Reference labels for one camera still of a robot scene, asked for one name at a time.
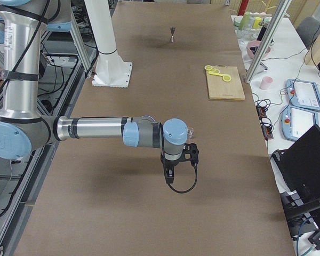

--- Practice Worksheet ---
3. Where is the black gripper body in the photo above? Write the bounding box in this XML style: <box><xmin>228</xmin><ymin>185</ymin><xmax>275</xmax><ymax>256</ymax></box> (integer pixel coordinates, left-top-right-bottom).
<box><xmin>161</xmin><ymin>143</ymin><xmax>199</xmax><ymax>184</ymax></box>

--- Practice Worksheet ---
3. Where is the clear glass measuring cup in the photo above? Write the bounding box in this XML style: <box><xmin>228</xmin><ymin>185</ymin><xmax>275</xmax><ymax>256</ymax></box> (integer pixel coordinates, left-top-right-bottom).
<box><xmin>187</xmin><ymin>127</ymin><xmax>195</xmax><ymax>139</ymax></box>

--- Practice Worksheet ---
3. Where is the steel double jigger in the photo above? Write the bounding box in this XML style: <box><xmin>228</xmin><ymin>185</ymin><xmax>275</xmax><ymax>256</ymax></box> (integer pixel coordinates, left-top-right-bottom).
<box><xmin>170</xmin><ymin>27</ymin><xmax>175</xmax><ymax>43</ymax></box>

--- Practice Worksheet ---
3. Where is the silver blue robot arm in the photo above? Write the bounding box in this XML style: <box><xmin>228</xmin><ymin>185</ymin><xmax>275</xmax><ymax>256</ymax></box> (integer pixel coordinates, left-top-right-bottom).
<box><xmin>0</xmin><ymin>1</ymin><xmax>199</xmax><ymax>186</ymax></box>

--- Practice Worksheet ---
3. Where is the pink plastic cup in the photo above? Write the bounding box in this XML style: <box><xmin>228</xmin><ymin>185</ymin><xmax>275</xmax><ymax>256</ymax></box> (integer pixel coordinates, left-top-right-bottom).
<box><xmin>259</xmin><ymin>76</ymin><xmax>273</xmax><ymax>90</ymax></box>

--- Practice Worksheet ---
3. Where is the wooden cutting board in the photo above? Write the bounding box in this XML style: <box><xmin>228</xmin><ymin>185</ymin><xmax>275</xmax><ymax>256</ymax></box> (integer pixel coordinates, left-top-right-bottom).
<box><xmin>205</xmin><ymin>66</ymin><xmax>245</xmax><ymax>100</ymax></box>

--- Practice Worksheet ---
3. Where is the lemon slice on pick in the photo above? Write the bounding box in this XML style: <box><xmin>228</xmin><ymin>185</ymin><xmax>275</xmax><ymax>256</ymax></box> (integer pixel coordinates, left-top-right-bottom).
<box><xmin>222</xmin><ymin>75</ymin><xmax>231</xmax><ymax>82</ymax></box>

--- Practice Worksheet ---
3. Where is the lower blue teach pendant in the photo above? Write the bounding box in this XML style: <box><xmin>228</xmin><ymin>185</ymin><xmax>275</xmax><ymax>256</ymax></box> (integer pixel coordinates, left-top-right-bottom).
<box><xmin>280</xmin><ymin>105</ymin><xmax>319</xmax><ymax>141</ymax></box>

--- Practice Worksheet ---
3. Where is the blue teach pendant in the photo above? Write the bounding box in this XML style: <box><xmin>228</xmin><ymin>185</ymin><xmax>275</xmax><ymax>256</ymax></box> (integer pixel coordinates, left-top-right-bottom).
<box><xmin>280</xmin><ymin>105</ymin><xmax>319</xmax><ymax>141</ymax></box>
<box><xmin>285</xmin><ymin>78</ymin><xmax>320</xmax><ymax>111</ymax></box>

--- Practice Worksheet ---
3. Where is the pink bowl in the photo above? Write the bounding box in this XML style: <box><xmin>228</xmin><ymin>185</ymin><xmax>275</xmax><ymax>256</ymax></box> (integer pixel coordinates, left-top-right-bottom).
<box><xmin>246</xmin><ymin>41</ymin><xmax>271</xmax><ymax>60</ymax></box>

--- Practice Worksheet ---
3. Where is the upper blue teach pendant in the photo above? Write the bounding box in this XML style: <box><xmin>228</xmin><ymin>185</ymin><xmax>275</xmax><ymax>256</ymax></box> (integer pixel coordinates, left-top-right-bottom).
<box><xmin>285</xmin><ymin>78</ymin><xmax>320</xmax><ymax>111</ymax></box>

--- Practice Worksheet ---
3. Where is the green tall tumbler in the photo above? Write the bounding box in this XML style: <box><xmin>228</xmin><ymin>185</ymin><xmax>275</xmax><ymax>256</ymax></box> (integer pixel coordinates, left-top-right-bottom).
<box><xmin>238</xmin><ymin>12</ymin><xmax>251</xmax><ymax>30</ymax></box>

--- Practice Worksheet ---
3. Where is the black thermos bottle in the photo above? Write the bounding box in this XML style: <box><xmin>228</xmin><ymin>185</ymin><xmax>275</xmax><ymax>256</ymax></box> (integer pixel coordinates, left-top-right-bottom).
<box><xmin>257</xmin><ymin>21</ymin><xmax>268</xmax><ymax>41</ymax></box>

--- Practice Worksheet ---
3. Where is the black camera cable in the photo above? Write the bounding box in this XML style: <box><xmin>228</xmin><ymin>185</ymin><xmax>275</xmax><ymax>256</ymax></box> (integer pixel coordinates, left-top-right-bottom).
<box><xmin>166</xmin><ymin>157</ymin><xmax>199</xmax><ymax>194</ymax></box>

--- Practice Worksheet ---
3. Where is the lemon slice near handle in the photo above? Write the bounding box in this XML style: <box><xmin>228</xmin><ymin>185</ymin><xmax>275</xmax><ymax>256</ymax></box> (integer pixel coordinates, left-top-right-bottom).
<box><xmin>204</xmin><ymin>65</ymin><xmax>214</xmax><ymax>71</ymax></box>

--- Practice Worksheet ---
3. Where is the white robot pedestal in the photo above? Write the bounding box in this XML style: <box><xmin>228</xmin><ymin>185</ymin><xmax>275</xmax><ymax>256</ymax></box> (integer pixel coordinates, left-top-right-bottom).
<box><xmin>85</xmin><ymin>1</ymin><xmax>133</xmax><ymax>88</ymax></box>

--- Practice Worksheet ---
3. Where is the aluminium frame post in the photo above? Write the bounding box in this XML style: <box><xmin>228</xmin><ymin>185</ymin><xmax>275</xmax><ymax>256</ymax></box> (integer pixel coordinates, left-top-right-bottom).
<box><xmin>244</xmin><ymin>0</ymin><xmax>292</xmax><ymax>84</ymax></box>

